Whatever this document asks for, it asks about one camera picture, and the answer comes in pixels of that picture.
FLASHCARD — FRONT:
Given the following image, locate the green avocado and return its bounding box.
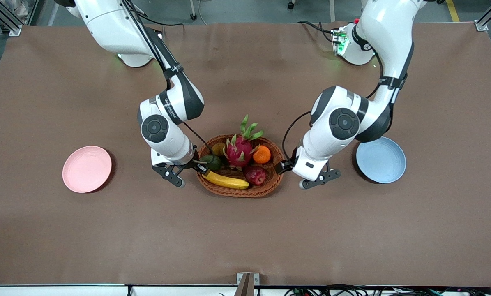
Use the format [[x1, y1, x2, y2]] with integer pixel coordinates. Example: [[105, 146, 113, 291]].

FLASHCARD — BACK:
[[199, 155, 224, 171]]

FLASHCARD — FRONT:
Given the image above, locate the yellow banana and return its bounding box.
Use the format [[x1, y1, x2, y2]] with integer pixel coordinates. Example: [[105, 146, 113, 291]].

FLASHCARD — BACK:
[[202, 169, 250, 190]]

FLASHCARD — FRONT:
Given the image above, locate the brown wicker basket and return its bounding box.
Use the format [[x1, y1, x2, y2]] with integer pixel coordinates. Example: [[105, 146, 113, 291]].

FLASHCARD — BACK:
[[195, 134, 286, 198]]

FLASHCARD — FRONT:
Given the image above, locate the grey metal camera post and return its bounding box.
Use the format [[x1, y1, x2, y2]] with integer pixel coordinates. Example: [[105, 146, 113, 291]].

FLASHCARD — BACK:
[[236, 273, 260, 296]]

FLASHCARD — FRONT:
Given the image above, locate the brown table cover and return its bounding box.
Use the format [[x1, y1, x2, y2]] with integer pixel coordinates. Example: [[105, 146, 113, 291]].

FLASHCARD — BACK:
[[0, 21, 491, 287]]

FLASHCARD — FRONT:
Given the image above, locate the black right arm wrist cable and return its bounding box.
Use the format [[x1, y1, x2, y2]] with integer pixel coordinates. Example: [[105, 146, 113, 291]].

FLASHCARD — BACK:
[[122, 0, 213, 150]]

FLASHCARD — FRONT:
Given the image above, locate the white table edge rail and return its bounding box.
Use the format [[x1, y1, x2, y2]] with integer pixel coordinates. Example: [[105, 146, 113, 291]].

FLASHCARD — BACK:
[[0, 284, 237, 296]]

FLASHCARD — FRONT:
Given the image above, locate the light blue plate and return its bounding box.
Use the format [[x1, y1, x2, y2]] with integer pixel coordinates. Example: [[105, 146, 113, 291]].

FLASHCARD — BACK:
[[356, 137, 406, 184]]

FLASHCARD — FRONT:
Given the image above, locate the pink plate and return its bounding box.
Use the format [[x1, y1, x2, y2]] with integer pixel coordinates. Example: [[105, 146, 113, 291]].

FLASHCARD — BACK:
[[62, 146, 113, 193]]

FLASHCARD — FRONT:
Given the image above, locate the dark red apple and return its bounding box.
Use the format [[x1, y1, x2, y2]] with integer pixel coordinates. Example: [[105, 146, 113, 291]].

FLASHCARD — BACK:
[[243, 165, 267, 186]]

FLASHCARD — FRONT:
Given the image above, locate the black left arm wrist cable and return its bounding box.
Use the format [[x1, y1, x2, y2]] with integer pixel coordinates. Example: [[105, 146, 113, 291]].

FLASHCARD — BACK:
[[281, 49, 385, 165]]

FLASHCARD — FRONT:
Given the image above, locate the orange mandarin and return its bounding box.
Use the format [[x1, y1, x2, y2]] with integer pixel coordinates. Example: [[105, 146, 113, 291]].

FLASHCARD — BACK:
[[253, 145, 271, 164]]

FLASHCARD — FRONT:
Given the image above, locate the black arm wrist cable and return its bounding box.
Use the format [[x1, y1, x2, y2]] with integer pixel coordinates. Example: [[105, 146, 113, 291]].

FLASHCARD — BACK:
[[281, 49, 385, 165], [122, 0, 213, 150]]

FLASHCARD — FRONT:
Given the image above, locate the black left arm base cable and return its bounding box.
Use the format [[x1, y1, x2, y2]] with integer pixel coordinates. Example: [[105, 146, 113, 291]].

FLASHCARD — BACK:
[[297, 21, 340, 44]]

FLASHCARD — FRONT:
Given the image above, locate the pink dragon fruit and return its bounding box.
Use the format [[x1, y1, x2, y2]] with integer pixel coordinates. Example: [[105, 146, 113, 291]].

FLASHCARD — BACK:
[[223, 115, 265, 170]]

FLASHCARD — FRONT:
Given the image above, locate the black floor cable bundle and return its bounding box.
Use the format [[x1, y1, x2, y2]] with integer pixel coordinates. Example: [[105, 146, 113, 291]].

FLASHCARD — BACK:
[[284, 284, 491, 296]]

